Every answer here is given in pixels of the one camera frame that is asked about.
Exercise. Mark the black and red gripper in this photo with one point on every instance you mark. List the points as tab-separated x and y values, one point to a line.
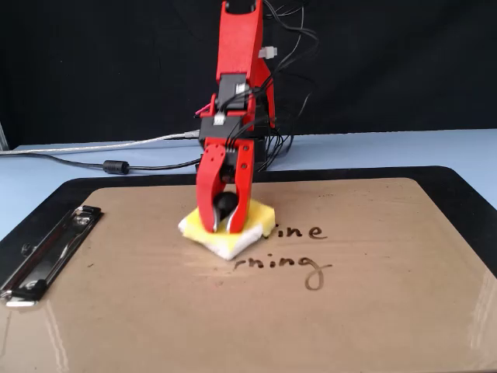
225	130

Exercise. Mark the yellow white sponge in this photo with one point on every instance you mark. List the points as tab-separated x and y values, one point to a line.
258	217

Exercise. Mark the brown glossy clipboard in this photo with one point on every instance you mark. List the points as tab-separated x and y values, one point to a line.
248	311

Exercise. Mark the black backdrop cloth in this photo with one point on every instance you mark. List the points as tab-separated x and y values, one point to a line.
97	58

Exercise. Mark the silver metal clipboard clip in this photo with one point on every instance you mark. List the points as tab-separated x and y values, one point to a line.
46	256

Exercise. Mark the grey metal post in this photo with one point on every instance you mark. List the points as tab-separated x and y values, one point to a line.
2	136

